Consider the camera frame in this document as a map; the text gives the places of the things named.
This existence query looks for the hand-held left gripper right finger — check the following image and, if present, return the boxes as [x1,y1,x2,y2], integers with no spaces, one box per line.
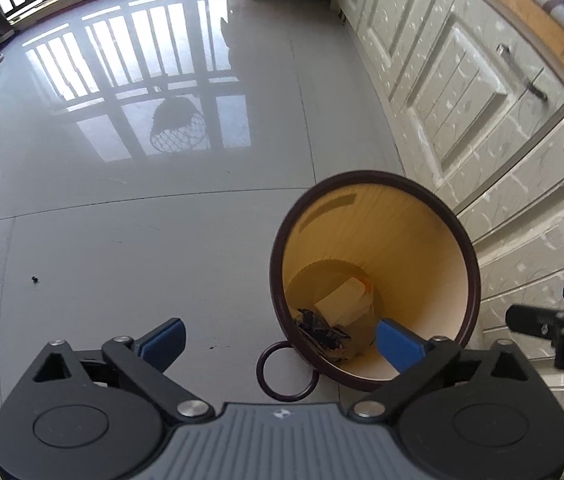
[349,318,538,423]

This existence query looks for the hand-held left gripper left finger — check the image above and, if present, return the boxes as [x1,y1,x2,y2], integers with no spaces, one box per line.
[26,317,215,426]

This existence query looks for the yellow bin with brown rim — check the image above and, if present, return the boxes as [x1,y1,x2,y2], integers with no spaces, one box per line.
[256,171,481,403]

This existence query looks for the brown cardboard piece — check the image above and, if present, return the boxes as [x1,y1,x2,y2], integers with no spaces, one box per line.
[334,320,379,357]

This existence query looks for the cream paper box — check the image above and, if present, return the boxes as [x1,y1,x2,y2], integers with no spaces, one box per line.
[314,277,375,327]

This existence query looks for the black crumpled wrapper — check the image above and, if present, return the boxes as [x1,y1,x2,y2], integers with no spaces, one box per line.
[294,309,353,362]

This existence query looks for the white kitchen cabinets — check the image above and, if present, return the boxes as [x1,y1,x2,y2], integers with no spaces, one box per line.
[332,0,564,480]

